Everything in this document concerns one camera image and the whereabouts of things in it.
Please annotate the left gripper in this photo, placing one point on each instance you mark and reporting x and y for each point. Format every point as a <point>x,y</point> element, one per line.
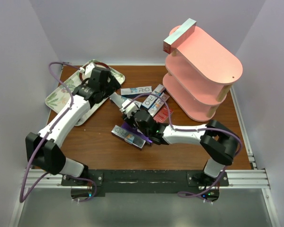
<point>112,86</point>

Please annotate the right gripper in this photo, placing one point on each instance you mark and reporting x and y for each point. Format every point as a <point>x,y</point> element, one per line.
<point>128,120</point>

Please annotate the purple toothpaste box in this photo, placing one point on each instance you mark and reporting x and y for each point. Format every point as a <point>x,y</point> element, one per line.
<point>136,132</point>

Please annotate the silver R&O box front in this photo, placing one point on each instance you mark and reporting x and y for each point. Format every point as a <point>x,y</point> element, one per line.
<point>128,137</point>

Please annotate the silver r&o box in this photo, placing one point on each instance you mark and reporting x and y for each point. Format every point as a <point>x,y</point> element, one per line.
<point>137,103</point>
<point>134,91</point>
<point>128,137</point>
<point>159,103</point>

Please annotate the plain silver toothpaste box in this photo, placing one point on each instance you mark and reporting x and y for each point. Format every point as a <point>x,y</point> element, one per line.
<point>120,101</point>

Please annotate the dark red toothpaste box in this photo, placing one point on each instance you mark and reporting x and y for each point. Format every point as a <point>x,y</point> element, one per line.
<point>163,115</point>

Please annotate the red 3D toothpaste box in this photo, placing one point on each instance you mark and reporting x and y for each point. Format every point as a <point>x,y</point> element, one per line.
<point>176,38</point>

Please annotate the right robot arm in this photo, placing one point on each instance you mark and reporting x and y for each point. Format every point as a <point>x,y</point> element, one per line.
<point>218,141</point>

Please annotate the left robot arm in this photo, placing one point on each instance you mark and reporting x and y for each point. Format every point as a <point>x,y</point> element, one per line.
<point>44,148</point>

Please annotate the pink three-tier shelf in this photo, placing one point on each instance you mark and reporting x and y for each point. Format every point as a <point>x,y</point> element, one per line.
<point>200,73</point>

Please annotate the silver R&O box left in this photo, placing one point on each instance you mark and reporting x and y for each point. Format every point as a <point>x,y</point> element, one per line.
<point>137,103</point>

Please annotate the red rimmed beige plate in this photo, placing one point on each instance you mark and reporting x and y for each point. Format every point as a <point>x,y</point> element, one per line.
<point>99,64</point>

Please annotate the silver R&O box diagonal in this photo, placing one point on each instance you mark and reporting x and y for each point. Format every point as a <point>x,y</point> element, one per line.
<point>151,99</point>

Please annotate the silver R&O box right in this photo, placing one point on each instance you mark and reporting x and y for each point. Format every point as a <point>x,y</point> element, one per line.
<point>159,103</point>

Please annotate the silver R&O box top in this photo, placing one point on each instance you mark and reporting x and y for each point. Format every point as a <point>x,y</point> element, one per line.
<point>134,91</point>

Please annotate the floral leaf pattern tray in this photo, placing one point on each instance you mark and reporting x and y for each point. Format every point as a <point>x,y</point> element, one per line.
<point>60,97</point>

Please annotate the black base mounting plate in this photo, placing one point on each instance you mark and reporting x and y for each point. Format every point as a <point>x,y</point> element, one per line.
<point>180,182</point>

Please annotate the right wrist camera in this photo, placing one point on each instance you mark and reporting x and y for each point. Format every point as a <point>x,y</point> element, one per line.
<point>128,108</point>

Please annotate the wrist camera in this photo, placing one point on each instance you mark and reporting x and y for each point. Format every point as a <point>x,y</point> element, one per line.
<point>128,108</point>
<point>85,72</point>

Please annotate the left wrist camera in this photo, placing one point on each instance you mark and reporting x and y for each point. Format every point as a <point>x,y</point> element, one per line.
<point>85,72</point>

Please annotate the aluminium frame rail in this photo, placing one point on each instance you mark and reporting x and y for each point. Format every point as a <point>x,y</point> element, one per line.
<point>151,199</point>

